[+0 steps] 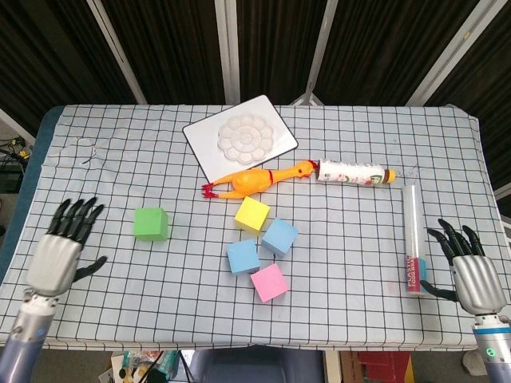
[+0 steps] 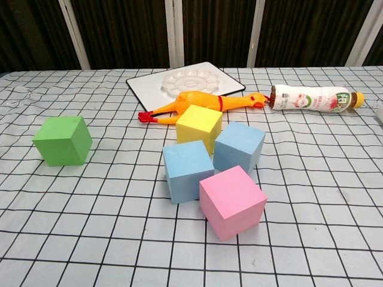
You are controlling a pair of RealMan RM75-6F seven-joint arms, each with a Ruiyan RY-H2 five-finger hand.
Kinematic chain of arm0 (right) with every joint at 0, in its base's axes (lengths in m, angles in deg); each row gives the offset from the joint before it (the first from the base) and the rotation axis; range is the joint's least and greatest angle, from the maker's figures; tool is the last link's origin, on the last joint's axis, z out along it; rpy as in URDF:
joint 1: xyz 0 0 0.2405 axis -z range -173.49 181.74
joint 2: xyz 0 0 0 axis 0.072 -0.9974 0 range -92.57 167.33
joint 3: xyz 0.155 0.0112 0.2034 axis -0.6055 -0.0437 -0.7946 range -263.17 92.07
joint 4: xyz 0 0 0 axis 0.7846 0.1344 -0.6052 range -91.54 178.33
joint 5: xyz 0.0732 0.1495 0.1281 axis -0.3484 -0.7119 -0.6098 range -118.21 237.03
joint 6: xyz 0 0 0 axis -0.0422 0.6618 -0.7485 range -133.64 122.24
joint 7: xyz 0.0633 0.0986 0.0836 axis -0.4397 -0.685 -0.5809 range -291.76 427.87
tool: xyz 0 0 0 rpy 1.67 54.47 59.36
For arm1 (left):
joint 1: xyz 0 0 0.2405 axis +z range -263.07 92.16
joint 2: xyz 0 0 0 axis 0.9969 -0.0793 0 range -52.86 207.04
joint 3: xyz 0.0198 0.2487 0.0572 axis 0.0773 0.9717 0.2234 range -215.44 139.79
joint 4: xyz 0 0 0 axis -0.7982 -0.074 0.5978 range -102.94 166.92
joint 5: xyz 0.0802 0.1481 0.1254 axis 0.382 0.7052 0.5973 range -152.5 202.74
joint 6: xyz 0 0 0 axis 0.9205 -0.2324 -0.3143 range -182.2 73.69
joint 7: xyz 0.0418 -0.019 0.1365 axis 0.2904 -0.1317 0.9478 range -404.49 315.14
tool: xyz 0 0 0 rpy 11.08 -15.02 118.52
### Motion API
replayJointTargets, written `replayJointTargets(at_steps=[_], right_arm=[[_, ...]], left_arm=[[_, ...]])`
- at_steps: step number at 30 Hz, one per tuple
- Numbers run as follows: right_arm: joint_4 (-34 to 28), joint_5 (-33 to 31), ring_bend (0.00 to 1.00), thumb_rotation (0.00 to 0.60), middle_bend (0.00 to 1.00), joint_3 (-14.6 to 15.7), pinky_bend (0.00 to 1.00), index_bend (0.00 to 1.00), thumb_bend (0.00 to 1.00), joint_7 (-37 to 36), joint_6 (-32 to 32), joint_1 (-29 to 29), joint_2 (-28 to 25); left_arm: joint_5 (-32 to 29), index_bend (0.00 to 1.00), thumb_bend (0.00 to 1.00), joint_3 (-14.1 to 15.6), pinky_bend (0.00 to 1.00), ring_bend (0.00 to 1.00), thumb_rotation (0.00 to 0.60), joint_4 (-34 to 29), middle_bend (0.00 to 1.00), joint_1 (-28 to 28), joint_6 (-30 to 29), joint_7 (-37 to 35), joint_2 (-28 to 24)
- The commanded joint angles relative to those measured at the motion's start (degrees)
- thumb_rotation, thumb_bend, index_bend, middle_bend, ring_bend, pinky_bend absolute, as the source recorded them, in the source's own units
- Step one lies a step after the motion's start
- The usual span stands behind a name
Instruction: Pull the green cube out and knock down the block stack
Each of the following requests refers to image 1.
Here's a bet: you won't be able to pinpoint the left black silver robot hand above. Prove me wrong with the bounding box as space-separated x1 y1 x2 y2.
24 196 108 298

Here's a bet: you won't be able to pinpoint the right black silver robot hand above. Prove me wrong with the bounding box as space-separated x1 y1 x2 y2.
419 218 506 317

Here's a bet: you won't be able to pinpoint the green foam cube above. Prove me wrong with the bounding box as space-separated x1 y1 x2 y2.
133 207 169 243

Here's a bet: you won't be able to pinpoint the blue foam cube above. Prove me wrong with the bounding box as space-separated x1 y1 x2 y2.
261 218 299 257
226 238 261 276

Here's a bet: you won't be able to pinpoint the yellow foam cube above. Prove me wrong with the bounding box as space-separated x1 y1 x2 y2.
234 195 271 233

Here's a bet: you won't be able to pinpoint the pink foam cube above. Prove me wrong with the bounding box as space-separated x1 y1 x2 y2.
250 263 290 304

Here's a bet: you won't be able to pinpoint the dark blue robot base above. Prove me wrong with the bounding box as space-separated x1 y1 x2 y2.
187 345 325 383

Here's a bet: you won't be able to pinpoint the white checkered tablecloth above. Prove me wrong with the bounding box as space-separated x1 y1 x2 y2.
0 104 511 353

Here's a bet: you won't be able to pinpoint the red cardboard box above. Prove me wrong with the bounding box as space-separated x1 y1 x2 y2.
357 350 414 383

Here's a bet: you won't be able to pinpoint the colourful snack packets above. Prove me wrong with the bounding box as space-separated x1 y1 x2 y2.
111 349 181 383

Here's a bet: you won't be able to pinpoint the blue padded table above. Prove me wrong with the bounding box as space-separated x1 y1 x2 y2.
0 105 65 284

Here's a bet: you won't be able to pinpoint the white labelled drink bottle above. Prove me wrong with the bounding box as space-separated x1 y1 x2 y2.
317 158 398 188

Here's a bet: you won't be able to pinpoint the white paint palette tray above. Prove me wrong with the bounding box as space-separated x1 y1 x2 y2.
182 94 299 181

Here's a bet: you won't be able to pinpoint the yellow rubber chicken toy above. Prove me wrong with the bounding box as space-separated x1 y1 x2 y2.
201 159 313 200

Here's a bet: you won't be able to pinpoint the white flower paint palette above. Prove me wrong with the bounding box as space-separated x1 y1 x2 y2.
216 114 277 164

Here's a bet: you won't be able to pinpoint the dark brown curtain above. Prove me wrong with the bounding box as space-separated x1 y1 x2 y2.
0 0 511 192

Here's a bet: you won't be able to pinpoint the white metal frame pole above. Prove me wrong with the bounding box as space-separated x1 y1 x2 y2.
214 0 241 105
85 0 149 105
405 0 498 107
289 0 340 107

